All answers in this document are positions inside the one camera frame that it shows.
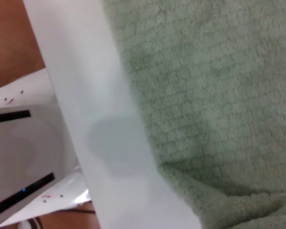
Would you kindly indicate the green terry towel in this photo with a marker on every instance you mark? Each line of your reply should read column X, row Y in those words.
column 217, row 95

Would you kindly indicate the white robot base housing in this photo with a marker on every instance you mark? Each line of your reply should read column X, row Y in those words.
column 19, row 143

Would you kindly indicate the white round floor object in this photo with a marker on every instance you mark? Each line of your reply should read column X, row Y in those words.
column 23, row 224

